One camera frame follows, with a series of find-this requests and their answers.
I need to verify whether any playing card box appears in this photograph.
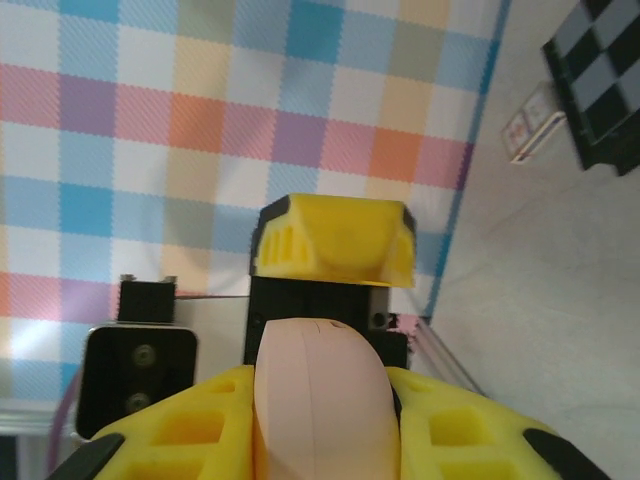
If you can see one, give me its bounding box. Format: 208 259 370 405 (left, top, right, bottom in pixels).
501 82 567 165

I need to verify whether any pink earbud charging case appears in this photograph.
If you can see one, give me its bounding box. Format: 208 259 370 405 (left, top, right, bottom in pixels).
252 319 404 480

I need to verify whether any black grey chessboard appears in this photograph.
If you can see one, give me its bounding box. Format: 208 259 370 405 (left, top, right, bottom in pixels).
541 0 640 177

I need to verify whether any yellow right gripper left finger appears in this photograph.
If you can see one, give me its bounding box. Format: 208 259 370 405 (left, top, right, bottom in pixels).
47 364 257 480

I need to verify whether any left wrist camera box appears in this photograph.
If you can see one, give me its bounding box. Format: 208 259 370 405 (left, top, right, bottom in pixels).
74 273 200 444

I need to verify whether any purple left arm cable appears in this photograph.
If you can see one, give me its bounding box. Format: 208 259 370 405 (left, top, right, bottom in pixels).
47 372 85 474

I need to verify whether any aluminium side rail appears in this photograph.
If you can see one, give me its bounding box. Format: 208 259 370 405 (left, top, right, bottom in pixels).
409 314 499 399

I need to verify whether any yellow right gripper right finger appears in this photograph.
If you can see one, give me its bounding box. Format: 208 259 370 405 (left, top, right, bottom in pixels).
392 366 615 480

